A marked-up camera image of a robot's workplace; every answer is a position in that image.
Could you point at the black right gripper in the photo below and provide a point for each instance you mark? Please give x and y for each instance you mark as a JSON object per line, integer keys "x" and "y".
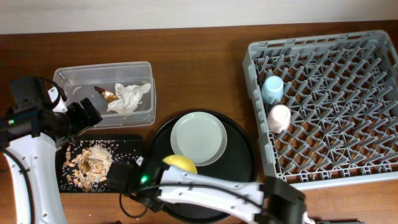
{"x": 156, "y": 205}

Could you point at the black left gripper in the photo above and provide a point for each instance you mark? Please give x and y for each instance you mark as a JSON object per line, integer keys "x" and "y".
{"x": 83, "y": 121}

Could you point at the brown gold coffee wrapper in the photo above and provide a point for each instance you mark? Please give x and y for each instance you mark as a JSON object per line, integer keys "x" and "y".
{"x": 107, "y": 95}

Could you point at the food scraps pile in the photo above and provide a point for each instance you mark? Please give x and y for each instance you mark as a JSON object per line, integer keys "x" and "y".
{"x": 88, "y": 165}

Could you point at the white napkin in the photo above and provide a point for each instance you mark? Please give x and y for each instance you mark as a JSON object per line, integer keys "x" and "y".
{"x": 128, "y": 97}

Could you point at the yellow plastic bowl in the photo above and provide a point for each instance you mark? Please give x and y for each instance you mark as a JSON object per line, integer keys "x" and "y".
{"x": 181, "y": 162}

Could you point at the white round plate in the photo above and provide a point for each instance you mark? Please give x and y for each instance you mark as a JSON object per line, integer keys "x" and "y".
{"x": 199, "y": 136}

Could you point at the pink plastic cup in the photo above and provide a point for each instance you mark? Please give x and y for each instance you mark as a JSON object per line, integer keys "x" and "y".
{"x": 279, "y": 119}

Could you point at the light blue plastic cup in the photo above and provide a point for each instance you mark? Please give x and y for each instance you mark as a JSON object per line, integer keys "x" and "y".
{"x": 272, "y": 89}

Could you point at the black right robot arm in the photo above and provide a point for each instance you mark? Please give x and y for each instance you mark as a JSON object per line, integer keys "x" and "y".
{"x": 252, "y": 202}

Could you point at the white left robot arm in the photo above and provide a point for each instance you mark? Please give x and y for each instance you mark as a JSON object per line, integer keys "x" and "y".
{"x": 33, "y": 170}

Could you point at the clear plastic waste bin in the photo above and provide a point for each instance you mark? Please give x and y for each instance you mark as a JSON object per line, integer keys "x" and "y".
{"x": 80, "y": 82}

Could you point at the grey dishwasher rack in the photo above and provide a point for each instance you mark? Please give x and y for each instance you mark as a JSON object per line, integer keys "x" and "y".
{"x": 341, "y": 90}

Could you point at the black rectangular tray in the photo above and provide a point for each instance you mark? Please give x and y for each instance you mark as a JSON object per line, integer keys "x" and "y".
{"x": 124, "y": 149}

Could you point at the round black serving tray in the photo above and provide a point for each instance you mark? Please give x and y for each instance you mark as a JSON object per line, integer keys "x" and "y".
{"x": 238, "y": 163}

